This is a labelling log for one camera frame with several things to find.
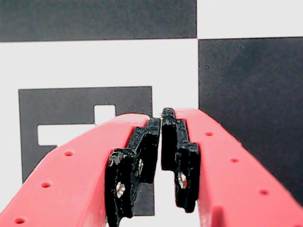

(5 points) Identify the checkerboard marker mat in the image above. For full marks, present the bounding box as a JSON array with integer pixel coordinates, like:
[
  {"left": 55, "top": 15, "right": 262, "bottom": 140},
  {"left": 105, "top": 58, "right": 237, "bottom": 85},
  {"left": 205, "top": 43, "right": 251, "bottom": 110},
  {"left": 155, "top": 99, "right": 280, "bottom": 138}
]
[{"left": 0, "top": 0, "right": 303, "bottom": 227}]

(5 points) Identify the red gripper finger with black pad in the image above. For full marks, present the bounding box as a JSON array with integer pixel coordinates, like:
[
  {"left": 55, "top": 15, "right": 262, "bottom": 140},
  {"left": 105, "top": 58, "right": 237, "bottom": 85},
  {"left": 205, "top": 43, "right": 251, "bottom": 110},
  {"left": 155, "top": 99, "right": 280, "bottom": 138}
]
[
  {"left": 0, "top": 113, "right": 161, "bottom": 227},
  {"left": 160, "top": 107, "right": 303, "bottom": 227}
]

